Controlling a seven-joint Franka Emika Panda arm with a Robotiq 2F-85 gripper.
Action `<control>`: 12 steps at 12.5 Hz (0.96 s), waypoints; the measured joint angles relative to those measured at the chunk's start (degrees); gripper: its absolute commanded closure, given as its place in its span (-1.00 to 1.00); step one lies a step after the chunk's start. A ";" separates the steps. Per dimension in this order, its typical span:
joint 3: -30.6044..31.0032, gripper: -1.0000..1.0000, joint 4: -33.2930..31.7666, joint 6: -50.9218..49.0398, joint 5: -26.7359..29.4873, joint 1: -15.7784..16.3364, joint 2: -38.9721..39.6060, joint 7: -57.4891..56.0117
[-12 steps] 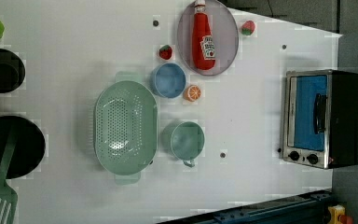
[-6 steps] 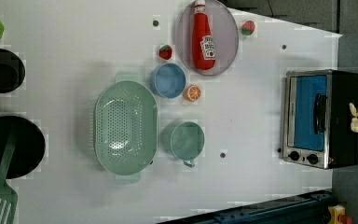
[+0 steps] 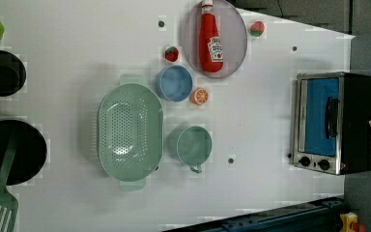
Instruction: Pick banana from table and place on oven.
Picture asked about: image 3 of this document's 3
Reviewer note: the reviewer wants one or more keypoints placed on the small toy strawberry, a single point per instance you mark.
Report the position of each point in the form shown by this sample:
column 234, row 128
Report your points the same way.
column 171, row 54

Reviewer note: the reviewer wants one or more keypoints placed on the grey oval plate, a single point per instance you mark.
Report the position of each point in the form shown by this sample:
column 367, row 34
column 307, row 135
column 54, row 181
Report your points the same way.
column 232, row 34

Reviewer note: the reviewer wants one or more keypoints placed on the green slotted spatula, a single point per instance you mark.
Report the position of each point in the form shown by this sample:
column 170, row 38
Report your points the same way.
column 8, row 203

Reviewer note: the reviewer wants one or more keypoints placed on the blue bowl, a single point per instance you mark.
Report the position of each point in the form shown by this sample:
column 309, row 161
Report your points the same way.
column 174, row 83

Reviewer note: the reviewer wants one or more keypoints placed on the green oval colander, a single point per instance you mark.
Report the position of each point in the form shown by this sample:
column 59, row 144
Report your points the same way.
column 130, row 132

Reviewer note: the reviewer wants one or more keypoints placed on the toy orange half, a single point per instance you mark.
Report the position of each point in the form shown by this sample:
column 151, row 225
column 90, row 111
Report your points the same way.
column 199, row 96

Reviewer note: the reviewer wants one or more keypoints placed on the green cup with handle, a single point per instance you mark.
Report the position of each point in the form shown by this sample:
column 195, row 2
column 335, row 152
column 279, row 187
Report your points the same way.
column 191, row 145

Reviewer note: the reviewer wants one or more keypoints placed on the blue metal frame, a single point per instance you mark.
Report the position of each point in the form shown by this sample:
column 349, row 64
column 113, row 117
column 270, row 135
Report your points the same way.
column 314, row 216

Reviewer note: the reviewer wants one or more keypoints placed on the large toy strawberry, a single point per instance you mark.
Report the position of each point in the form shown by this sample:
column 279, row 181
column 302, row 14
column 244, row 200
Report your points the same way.
column 257, row 29

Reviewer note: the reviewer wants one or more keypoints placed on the black toaster oven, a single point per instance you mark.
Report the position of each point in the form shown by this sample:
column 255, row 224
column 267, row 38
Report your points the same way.
column 331, row 124

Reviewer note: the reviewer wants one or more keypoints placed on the black round pan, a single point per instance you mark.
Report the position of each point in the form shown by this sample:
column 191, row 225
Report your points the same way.
column 31, row 151

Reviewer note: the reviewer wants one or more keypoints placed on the red ketchup bottle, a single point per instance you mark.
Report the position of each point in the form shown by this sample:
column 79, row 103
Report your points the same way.
column 210, row 47

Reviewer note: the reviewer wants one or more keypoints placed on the black cylindrical container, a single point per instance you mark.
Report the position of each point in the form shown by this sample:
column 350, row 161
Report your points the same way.
column 12, row 74

